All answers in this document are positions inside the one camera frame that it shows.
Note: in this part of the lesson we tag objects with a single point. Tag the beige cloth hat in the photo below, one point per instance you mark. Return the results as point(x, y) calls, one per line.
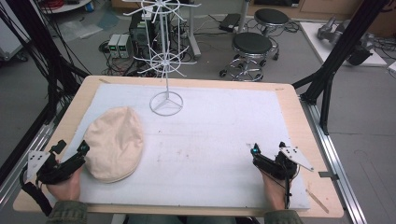
point(113, 144)

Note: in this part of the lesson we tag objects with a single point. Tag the grey power supply unit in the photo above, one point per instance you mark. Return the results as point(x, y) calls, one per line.
point(114, 45)
point(124, 46)

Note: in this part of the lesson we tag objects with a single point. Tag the white round table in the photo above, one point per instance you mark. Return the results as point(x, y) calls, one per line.
point(67, 5)

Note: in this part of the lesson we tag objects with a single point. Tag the person's right hand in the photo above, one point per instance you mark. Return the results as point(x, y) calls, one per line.
point(275, 193)

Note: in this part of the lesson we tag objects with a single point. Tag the person's left hand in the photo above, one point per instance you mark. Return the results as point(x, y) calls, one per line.
point(67, 188)

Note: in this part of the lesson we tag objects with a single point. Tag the black computer tower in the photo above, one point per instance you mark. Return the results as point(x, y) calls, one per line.
point(140, 31)

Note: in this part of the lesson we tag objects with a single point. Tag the aluminium rail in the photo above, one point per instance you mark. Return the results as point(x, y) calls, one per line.
point(21, 161)
point(336, 165)

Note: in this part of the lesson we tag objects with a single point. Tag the grey metal table leg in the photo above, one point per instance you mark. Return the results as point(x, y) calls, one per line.
point(193, 34)

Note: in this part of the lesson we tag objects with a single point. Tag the black flat box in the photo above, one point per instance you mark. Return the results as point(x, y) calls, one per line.
point(229, 21)

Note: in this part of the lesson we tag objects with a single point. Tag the white floor board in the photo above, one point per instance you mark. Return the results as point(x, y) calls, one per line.
point(317, 40)

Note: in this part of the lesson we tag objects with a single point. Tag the thin wooden stick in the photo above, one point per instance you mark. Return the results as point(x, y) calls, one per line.
point(317, 201)

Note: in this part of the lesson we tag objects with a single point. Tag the black round stool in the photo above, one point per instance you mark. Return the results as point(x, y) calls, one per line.
point(271, 16)
point(251, 43)

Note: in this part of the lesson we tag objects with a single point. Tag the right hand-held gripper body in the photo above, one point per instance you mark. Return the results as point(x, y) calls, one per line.
point(281, 168)

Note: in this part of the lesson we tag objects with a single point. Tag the white foam mat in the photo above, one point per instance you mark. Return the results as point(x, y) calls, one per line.
point(202, 149)

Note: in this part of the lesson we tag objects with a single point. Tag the black metal frame post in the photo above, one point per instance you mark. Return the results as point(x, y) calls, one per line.
point(339, 53)
point(40, 46)

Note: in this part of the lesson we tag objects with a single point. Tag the grey metal bracket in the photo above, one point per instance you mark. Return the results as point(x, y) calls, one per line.
point(328, 175)

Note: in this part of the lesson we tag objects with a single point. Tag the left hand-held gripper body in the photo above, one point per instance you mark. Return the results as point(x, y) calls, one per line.
point(59, 169)

